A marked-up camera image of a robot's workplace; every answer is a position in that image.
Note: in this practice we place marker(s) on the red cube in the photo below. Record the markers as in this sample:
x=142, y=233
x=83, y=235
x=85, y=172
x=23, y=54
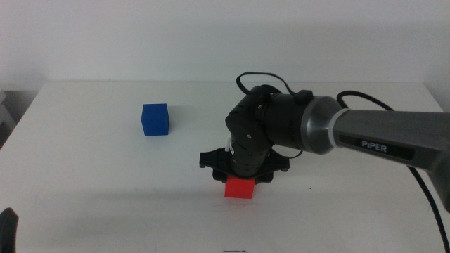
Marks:
x=239, y=189

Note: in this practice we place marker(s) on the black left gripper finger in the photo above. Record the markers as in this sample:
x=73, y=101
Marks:
x=7, y=232

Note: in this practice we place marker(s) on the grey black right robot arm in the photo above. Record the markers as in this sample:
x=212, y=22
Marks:
x=386, y=130

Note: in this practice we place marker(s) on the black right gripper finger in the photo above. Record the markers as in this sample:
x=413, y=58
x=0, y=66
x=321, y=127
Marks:
x=220, y=176
x=264, y=178

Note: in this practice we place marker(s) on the blue cube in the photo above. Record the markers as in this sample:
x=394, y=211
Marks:
x=155, y=121

